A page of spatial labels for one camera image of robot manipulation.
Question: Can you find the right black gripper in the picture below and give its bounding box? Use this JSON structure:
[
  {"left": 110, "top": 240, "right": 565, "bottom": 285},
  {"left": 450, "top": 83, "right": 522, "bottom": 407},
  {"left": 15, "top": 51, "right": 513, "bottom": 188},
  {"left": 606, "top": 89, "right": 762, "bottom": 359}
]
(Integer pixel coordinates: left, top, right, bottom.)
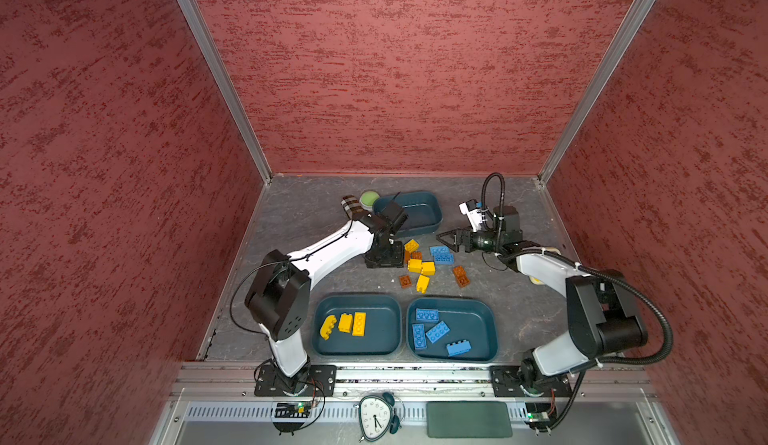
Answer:
[{"left": 436, "top": 224, "right": 503, "bottom": 253}]

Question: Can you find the blue brick thin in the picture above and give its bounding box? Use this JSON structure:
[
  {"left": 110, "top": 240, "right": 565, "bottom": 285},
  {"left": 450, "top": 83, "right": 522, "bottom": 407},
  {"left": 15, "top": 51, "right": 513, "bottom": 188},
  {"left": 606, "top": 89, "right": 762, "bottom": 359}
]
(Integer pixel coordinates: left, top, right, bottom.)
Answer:
[{"left": 415, "top": 308, "right": 440, "bottom": 323}]

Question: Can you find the yellow brick tall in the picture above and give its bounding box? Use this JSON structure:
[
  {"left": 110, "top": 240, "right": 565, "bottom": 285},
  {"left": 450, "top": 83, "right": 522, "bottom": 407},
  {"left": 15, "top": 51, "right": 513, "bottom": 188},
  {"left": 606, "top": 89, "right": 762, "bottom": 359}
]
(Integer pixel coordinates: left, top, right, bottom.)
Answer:
[{"left": 351, "top": 312, "right": 366, "bottom": 337}]

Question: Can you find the blue brick long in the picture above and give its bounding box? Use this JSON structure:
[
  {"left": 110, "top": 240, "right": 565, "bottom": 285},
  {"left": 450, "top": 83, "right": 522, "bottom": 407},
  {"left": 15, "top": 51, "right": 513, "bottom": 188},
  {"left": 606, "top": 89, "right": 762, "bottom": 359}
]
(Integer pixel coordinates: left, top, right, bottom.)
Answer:
[{"left": 412, "top": 323, "right": 427, "bottom": 350}]

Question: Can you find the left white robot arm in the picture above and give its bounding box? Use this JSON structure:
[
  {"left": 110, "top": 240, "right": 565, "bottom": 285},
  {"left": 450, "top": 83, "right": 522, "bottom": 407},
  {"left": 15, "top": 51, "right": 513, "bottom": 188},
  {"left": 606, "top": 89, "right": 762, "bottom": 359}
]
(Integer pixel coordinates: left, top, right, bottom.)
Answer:
[{"left": 244, "top": 195, "right": 407, "bottom": 395}]

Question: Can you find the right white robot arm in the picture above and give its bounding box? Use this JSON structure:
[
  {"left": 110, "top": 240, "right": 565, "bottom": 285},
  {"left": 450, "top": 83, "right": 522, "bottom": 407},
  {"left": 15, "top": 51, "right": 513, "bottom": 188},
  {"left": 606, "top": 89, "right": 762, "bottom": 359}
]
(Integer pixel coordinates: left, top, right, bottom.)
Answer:
[{"left": 437, "top": 228, "right": 648, "bottom": 397}]

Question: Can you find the brown brick right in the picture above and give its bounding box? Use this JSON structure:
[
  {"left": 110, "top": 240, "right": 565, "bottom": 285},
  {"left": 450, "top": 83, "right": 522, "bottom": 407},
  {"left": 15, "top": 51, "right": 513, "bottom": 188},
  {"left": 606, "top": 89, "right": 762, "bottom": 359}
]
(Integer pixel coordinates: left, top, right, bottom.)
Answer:
[{"left": 452, "top": 266, "right": 471, "bottom": 288}]

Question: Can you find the yellow brick bottom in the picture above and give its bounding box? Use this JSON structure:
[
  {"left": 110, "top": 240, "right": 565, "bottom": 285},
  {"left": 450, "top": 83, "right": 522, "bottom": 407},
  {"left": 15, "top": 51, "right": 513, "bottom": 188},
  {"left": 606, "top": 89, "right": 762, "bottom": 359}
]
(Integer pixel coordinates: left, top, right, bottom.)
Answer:
[{"left": 416, "top": 275, "right": 430, "bottom": 294}]

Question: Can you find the back teal bin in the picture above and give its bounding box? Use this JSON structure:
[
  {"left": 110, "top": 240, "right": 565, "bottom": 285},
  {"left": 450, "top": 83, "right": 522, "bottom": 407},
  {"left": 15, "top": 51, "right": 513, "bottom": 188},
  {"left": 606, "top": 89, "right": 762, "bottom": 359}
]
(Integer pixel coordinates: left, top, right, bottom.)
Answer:
[{"left": 373, "top": 191, "right": 443, "bottom": 238}]

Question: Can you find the teal bin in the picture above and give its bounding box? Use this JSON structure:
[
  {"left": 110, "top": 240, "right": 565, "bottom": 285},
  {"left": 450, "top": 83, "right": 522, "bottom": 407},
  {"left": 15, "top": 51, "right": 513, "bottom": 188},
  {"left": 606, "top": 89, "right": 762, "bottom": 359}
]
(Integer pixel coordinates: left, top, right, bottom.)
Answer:
[
  {"left": 406, "top": 297, "right": 499, "bottom": 363},
  {"left": 373, "top": 191, "right": 443, "bottom": 238},
  {"left": 312, "top": 294, "right": 402, "bottom": 357}
]

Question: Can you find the green round ball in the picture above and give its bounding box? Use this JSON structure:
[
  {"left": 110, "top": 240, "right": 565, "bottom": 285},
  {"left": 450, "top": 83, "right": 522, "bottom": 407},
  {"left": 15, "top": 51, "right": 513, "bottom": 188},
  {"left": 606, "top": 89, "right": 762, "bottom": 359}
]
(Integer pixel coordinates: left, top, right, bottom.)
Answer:
[{"left": 360, "top": 190, "right": 380, "bottom": 210}]

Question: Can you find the front right teal bin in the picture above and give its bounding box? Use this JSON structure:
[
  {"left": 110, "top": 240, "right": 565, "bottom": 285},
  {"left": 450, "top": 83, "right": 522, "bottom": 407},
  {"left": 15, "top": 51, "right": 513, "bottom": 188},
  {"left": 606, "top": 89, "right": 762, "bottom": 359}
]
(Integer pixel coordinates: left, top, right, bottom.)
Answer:
[{"left": 406, "top": 297, "right": 499, "bottom": 363}]

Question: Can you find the front left teal bin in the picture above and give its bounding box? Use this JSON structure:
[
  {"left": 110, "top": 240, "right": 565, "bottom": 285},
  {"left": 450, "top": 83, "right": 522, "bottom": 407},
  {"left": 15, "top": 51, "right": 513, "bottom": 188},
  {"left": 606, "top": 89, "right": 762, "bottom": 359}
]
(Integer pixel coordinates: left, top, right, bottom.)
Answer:
[{"left": 312, "top": 294, "right": 402, "bottom": 357}]

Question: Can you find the white analog clock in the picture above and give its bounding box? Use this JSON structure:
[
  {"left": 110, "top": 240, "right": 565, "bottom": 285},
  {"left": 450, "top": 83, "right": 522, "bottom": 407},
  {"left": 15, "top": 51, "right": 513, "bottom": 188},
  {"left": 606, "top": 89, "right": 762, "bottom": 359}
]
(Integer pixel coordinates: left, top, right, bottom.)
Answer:
[{"left": 358, "top": 392, "right": 401, "bottom": 442}]

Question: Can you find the dark green pad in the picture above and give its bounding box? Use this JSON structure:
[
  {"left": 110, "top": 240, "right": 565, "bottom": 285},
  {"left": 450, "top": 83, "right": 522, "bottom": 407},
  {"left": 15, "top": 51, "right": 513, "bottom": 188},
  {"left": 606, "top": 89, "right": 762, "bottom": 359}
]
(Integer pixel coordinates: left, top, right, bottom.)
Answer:
[{"left": 426, "top": 401, "right": 513, "bottom": 439}]

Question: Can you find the left controller board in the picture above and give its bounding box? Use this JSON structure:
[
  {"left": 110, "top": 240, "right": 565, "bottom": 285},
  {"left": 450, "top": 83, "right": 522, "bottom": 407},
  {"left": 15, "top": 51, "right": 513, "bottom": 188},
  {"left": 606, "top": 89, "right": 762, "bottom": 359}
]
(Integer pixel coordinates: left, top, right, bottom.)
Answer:
[{"left": 273, "top": 402, "right": 312, "bottom": 421}]

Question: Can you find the controller board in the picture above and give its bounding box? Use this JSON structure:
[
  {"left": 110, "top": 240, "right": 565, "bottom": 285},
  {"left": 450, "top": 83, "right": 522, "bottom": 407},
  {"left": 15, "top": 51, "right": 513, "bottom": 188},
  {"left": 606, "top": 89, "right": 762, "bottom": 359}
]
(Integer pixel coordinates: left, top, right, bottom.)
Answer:
[
  {"left": 273, "top": 402, "right": 312, "bottom": 421},
  {"left": 524, "top": 402, "right": 558, "bottom": 423}
]

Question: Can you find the right controller board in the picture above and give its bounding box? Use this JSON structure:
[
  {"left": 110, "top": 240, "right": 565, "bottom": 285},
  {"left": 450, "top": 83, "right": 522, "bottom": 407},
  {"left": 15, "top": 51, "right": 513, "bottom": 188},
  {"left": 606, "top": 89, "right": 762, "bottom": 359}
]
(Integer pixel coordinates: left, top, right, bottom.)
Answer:
[{"left": 524, "top": 402, "right": 558, "bottom": 423}]

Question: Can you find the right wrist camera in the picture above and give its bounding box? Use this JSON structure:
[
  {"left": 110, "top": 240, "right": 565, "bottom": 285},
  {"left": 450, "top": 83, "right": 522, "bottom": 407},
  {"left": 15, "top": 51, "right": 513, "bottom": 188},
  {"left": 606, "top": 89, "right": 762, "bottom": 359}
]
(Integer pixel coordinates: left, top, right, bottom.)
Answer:
[{"left": 459, "top": 199, "right": 488, "bottom": 232}]

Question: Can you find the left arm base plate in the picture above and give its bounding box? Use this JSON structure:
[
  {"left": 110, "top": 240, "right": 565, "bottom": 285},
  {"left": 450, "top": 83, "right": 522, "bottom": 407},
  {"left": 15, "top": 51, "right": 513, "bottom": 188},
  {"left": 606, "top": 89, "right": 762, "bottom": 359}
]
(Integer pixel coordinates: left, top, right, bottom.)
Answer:
[{"left": 254, "top": 361, "right": 338, "bottom": 398}]

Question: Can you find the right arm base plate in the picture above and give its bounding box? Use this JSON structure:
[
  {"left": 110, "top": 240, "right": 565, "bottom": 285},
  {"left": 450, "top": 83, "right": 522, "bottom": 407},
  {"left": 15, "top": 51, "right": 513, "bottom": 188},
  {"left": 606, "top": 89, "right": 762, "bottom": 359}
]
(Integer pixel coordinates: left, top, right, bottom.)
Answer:
[{"left": 489, "top": 364, "right": 572, "bottom": 398}]

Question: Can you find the right black corrugated cable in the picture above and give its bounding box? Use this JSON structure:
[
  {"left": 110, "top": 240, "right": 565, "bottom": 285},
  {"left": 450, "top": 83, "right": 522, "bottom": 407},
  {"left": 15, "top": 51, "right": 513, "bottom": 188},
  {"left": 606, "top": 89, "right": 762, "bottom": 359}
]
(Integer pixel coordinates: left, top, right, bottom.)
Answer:
[{"left": 479, "top": 172, "right": 674, "bottom": 367}]

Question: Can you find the aluminium front rail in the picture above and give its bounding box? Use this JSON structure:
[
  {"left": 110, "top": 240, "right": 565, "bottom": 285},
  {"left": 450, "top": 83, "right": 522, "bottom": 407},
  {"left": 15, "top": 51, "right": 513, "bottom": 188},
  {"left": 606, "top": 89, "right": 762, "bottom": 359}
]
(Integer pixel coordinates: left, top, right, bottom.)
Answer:
[{"left": 171, "top": 362, "right": 658, "bottom": 403}]

